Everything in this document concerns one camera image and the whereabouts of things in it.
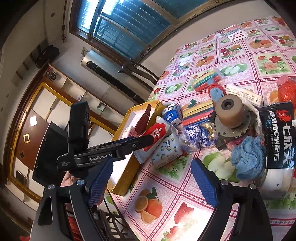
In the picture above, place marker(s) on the white lemon print tissue pack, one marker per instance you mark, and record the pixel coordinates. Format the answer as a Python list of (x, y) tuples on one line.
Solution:
[(168, 150)]

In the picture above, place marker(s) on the floral fruit tablecloth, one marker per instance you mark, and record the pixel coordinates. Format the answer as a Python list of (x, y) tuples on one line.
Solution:
[(222, 164)]

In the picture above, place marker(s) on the colourful foam sheet stack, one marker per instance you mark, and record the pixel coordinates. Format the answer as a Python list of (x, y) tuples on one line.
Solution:
[(195, 112)]

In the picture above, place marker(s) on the blue white tissue pack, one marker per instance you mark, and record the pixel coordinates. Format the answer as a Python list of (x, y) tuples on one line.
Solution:
[(172, 114)]

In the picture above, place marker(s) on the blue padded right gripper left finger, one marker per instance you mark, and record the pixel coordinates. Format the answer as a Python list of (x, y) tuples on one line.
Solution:
[(99, 176)]

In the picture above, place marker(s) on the playing cards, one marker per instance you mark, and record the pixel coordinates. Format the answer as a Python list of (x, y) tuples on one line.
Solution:
[(235, 33)]

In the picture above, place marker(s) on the black television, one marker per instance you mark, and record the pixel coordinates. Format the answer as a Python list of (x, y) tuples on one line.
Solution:
[(53, 145)]

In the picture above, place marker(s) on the blue foil candy bag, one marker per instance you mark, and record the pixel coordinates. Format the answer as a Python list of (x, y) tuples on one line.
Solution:
[(196, 136)]

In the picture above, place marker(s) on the red mesh bag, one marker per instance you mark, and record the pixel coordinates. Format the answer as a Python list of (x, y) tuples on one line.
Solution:
[(286, 89)]

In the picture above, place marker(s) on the white long tissue pack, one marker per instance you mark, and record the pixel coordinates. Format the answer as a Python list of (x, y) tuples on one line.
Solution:
[(252, 97)]

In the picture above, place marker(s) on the white tower air conditioner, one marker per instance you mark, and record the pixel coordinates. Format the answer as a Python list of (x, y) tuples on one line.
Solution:
[(107, 70)]

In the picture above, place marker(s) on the light blue knitted cloth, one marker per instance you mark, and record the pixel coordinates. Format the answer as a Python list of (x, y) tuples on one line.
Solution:
[(248, 158)]

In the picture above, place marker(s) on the dark wooden chair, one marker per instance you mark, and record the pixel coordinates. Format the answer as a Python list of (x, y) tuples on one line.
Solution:
[(133, 68)]

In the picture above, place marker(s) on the blue knitted toy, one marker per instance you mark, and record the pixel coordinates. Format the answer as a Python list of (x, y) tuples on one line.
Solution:
[(215, 91)]

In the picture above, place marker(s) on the dark red snack packet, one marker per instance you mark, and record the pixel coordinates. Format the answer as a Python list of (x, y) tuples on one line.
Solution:
[(142, 123)]

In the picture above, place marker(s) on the red white tissue pack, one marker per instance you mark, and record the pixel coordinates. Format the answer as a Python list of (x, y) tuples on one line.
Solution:
[(153, 138)]

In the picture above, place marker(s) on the blue glass window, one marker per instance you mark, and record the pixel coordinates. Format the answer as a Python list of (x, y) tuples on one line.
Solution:
[(129, 29)]

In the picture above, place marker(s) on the person's left hand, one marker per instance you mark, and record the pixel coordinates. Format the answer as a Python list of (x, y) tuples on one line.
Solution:
[(68, 180)]

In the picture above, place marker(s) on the colourful foam strips bag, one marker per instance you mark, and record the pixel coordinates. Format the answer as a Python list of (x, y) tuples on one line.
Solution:
[(206, 79)]

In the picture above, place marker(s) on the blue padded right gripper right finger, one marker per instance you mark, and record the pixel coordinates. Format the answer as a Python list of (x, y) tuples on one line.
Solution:
[(207, 182)]

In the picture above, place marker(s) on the yellow shallow storage box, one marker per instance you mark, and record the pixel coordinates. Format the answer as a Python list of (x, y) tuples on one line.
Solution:
[(129, 150)]

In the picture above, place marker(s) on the black crayfish seasoning bag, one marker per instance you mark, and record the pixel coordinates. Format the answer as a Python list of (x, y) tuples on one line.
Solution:
[(279, 135)]

